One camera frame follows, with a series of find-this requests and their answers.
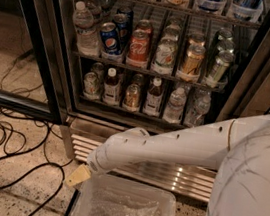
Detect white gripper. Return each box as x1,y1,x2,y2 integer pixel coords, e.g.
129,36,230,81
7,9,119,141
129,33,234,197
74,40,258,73
65,150,107,187

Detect green 7up can front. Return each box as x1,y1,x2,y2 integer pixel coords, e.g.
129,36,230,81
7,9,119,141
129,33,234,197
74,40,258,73
83,72,101,100

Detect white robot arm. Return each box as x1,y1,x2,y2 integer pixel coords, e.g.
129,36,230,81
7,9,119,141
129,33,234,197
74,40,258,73
66,114,270,216

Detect amber can bottom shelf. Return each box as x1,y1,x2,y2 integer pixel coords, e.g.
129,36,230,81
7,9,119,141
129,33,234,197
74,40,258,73
122,83,141,112

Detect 7up can behind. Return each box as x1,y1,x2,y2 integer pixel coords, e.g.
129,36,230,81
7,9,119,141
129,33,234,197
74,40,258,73
91,62,105,81

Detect open fridge glass door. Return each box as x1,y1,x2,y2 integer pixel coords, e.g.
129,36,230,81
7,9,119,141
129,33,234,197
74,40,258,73
0,0,67,124

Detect red coca-cola can front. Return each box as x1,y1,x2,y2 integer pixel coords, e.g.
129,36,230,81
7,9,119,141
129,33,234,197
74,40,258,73
126,29,150,69

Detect red coca-cola can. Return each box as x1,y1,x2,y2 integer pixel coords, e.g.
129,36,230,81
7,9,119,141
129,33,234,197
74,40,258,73
126,29,150,69
136,19,154,38

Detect stainless steel glass-door fridge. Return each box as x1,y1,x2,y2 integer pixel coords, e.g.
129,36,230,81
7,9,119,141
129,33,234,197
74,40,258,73
56,0,270,202

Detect water bottle middle shelf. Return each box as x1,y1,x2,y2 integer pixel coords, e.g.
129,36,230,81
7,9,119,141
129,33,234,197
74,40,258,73
73,1,100,56

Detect blue pepsi can front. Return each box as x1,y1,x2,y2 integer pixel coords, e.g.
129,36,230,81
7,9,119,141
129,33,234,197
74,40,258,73
100,22,122,55

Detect blue pepsi can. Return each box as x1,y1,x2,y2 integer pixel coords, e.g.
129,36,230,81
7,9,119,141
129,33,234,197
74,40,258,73
100,22,122,55
113,13,130,48

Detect white green can front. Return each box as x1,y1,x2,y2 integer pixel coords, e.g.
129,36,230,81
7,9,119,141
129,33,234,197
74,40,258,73
151,38,178,75

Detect blue pepsi can behind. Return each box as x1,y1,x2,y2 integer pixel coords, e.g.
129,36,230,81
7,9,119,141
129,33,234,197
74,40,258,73
113,13,130,48

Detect red coca-cola can behind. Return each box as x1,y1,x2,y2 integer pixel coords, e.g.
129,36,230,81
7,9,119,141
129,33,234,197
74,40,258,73
136,19,154,38

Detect gold can front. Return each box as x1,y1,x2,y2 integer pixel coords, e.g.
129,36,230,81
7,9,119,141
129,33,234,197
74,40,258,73
177,44,205,82

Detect green silver can front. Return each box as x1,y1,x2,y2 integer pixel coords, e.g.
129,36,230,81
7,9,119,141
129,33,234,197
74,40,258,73
205,50,235,87

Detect clear plastic bin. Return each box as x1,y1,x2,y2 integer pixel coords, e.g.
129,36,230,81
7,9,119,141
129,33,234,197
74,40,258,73
65,174,176,216

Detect brown tea bottle left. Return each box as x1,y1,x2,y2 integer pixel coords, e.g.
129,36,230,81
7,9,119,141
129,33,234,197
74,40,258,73
102,68,121,106

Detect brown tea bottle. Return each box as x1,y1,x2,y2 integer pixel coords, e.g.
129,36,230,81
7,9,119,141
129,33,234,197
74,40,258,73
102,68,121,106
143,77,163,116

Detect brown tea bottle right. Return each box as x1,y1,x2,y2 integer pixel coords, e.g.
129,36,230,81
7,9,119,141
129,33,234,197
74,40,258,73
143,77,163,116

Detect water bottle bottom right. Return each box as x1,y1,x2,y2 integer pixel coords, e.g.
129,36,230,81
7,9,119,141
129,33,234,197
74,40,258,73
183,95,211,128

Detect black cable on floor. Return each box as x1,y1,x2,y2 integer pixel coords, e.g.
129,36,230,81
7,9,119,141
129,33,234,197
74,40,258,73
0,43,90,216

